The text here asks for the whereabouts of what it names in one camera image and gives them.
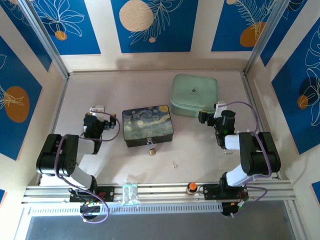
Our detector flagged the slotted grey cable duct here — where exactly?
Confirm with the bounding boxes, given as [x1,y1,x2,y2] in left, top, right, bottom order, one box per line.
[27,202,223,217]

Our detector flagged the aluminium table side rail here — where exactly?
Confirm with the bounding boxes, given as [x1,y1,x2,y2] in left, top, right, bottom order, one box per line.
[37,74,70,186]
[241,73,281,181]

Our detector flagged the mint green zip case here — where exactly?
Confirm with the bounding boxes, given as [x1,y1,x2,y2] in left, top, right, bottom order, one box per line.
[170,73,221,118]

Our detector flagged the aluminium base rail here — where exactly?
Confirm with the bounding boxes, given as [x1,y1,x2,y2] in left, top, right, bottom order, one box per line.
[21,181,297,205]

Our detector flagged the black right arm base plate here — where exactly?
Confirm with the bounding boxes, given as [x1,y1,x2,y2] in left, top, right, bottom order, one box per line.
[202,183,250,201]

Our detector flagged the clear plastic bag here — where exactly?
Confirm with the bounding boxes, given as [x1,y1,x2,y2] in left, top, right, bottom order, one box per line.
[121,183,140,207]

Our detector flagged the starry night painted box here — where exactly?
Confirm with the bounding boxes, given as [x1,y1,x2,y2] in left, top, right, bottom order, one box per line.
[121,104,175,148]

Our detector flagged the brass padlock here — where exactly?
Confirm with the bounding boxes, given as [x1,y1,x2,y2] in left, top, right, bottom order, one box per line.
[147,138,158,156]

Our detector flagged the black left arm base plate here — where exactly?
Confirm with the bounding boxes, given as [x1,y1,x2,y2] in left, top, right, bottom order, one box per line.
[69,186,116,203]

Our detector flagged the bottle with orange cap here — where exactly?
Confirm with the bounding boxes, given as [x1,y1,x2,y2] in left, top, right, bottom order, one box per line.
[186,181,198,196]

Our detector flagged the grey metal panel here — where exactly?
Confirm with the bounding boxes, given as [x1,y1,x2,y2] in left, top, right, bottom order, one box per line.
[24,214,298,240]

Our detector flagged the aluminium frame post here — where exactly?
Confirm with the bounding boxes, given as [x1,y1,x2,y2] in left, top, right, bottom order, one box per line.
[18,0,70,80]
[243,0,286,76]

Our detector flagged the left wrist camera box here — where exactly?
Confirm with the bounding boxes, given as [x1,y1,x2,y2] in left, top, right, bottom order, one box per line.
[89,105,106,117]

